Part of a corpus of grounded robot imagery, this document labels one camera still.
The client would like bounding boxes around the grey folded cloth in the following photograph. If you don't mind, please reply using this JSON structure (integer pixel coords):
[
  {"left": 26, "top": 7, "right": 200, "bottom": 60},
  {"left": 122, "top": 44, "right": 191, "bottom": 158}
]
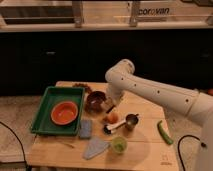
[{"left": 82, "top": 137, "right": 109, "bottom": 160}]

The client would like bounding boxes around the black cable right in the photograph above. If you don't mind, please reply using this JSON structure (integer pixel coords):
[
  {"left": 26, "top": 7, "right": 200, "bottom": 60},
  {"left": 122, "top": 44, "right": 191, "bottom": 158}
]
[{"left": 177, "top": 134, "right": 202, "bottom": 171}]

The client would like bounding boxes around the orange fruit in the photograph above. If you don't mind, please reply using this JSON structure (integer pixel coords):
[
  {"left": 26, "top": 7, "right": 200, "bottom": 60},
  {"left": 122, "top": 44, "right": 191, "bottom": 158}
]
[{"left": 106, "top": 112, "right": 118, "bottom": 124}]

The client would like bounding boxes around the wooden block eraser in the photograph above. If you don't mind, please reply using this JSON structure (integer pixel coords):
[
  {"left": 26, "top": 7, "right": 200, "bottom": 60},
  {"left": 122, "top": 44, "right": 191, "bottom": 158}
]
[{"left": 101, "top": 98, "right": 115, "bottom": 114}]

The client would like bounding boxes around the orange bowl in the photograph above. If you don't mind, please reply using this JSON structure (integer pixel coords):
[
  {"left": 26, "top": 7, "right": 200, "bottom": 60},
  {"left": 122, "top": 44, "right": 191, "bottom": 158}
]
[{"left": 50, "top": 101, "right": 78, "bottom": 125}]

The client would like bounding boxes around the brown dried item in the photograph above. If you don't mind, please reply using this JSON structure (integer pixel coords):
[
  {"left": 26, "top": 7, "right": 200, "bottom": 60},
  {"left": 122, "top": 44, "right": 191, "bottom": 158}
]
[{"left": 72, "top": 83, "right": 92, "bottom": 94}]

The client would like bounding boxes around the metal measuring cup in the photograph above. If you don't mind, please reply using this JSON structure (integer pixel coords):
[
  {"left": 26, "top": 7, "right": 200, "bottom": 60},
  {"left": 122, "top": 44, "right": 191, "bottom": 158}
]
[{"left": 125, "top": 114, "right": 139, "bottom": 131}]

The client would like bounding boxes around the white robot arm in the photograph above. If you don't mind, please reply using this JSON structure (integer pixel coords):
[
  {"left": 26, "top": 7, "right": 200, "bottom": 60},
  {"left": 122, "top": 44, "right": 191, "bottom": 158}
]
[{"left": 105, "top": 59, "right": 213, "bottom": 171}]

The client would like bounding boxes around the green pepper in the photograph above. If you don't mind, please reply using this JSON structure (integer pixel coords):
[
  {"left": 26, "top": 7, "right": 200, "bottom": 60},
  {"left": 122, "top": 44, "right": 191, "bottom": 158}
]
[{"left": 157, "top": 121, "right": 173, "bottom": 145}]

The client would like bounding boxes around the blue grey sponge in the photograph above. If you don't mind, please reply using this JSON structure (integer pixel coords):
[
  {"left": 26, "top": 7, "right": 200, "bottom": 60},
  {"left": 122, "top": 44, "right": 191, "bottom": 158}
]
[{"left": 79, "top": 120, "right": 92, "bottom": 139}]

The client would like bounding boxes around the black white brush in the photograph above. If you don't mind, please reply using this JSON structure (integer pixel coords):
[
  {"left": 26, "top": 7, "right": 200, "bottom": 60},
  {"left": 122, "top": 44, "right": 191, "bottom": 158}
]
[{"left": 103, "top": 120, "right": 126, "bottom": 134}]

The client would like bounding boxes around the small green cup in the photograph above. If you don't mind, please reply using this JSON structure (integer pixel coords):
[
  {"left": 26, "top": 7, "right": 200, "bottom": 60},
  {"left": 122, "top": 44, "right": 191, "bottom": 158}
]
[{"left": 111, "top": 137, "right": 127, "bottom": 154}]

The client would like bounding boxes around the black cable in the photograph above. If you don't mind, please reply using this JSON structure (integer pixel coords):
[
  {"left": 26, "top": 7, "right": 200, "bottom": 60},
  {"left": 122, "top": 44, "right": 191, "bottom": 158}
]
[
  {"left": 177, "top": 134, "right": 202, "bottom": 171},
  {"left": 0, "top": 121, "right": 32, "bottom": 171}
]

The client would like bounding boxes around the black cable left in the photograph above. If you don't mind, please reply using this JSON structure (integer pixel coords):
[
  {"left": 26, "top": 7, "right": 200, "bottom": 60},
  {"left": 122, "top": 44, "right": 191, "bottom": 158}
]
[{"left": 0, "top": 121, "right": 32, "bottom": 171}]

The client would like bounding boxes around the green plastic tray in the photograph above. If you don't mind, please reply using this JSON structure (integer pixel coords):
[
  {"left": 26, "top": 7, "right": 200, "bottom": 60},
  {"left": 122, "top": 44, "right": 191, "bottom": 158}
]
[{"left": 31, "top": 86, "right": 85, "bottom": 136}]

